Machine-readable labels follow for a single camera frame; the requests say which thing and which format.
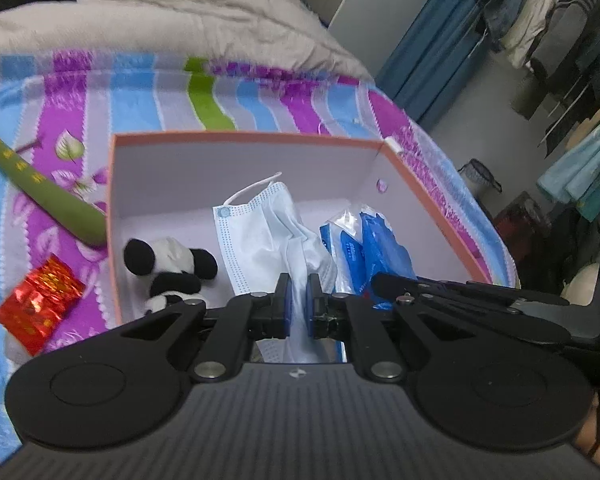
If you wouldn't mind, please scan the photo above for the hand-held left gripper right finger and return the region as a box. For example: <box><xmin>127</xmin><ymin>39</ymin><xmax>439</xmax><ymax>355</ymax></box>
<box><xmin>305</xmin><ymin>273</ymin><xmax>486</xmax><ymax>384</ymax></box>

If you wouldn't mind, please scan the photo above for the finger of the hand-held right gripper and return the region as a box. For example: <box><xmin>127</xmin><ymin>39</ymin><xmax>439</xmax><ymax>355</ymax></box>
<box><xmin>372</xmin><ymin>272</ymin><xmax>572</xmax><ymax>308</ymax></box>
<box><xmin>420</xmin><ymin>303</ymin><xmax>574</xmax><ymax>347</ymax></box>

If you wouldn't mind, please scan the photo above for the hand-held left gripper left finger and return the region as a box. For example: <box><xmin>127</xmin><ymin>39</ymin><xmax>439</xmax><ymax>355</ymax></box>
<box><xmin>112</xmin><ymin>272</ymin><xmax>295</xmax><ymax>384</ymax></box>

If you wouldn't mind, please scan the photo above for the white face mask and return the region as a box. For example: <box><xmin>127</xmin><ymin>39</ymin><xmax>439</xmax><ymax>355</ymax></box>
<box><xmin>212</xmin><ymin>170</ymin><xmax>339</xmax><ymax>364</ymax></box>

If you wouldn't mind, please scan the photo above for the clear packet with blue print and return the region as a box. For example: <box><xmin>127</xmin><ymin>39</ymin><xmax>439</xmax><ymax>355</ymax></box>
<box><xmin>318</xmin><ymin>202</ymin><xmax>366</xmax><ymax>297</ymax></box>

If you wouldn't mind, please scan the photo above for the blue plastic packet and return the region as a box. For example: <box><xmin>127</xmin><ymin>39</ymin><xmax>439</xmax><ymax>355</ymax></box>
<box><xmin>357</xmin><ymin>210</ymin><xmax>417</xmax><ymax>309</ymax></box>

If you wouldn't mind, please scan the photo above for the small panda plush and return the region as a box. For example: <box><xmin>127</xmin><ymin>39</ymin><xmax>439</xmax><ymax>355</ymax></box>
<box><xmin>123</xmin><ymin>237</ymin><xmax>219</xmax><ymax>317</ymax></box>

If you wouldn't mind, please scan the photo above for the orange cardboard box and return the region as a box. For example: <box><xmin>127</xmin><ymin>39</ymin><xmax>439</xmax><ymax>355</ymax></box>
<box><xmin>105</xmin><ymin>130</ymin><xmax>494</xmax><ymax>327</ymax></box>

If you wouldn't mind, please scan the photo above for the red stool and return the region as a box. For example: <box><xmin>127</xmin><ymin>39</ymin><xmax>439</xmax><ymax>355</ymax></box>
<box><xmin>494</xmin><ymin>192</ymin><xmax>551</xmax><ymax>256</ymax></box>

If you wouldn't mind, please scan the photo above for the hanging light blue garment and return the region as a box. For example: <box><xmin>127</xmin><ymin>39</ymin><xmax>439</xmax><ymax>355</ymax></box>
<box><xmin>537</xmin><ymin>109</ymin><xmax>600</xmax><ymax>222</ymax></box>

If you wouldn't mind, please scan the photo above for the red foil packet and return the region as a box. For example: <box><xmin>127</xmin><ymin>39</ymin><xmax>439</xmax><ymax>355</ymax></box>
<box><xmin>0</xmin><ymin>254</ymin><xmax>86</xmax><ymax>357</ymax></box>

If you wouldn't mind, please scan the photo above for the blue curtain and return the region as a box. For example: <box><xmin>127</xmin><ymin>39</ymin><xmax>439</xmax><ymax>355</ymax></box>
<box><xmin>375</xmin><ymin>0</ymin><xmax>502</xmax><ymax>132</ymax></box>

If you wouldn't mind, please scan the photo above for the striped floral bed sheet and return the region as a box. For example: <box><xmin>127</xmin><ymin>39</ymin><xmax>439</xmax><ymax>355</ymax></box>
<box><xmin>0</xmin><ymin>50</ymin><xmax>519</xmax><ymax>461</ymax></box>

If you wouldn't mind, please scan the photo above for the hanging white purple coat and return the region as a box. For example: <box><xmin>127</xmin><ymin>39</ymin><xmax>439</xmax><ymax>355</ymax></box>
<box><xmin>500</xmin><ymin>0</ymin><xmax>577</xmax><ymax>69</ymax></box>

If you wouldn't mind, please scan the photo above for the green plush snake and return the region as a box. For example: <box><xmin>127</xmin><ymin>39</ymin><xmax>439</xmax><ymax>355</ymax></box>
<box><xmin>0</xmin><ymin>92</ymin><xmax>107</xmax><ymax>249</ymax></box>

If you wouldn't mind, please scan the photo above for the hanging dark striped jacket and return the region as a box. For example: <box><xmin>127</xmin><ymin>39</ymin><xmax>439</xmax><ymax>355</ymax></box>
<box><xmin>530</xmin><ymin>0</ymin><xmax>600</xmax><ymax>92</ymax></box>

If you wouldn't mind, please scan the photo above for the hanging denim jacket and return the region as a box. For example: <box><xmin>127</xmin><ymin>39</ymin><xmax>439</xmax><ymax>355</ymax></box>
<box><xmin>479</xmin><ymin>0</ymin><xmax>537</xmax><ymax>52</ymax></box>

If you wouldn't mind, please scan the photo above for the white cabinet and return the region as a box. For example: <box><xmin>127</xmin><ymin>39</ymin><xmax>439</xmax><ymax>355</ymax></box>
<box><xmin>327</xmin><ymin>0</ymin><xmax>449</xmax><ymax>81</ymax></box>

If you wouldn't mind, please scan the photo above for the grey duvet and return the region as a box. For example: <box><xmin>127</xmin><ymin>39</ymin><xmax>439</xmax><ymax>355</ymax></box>
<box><xmin>0</xmin><ymin>0</ymin><xmax>377</xmax><ymax>82</ymax></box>

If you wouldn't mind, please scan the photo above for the wire waste basket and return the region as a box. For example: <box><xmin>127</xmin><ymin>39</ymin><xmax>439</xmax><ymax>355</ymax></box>
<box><xmin>457</xmin><ymin>158</ymin><xmax>504</xmax><ymax>196</ymax></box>

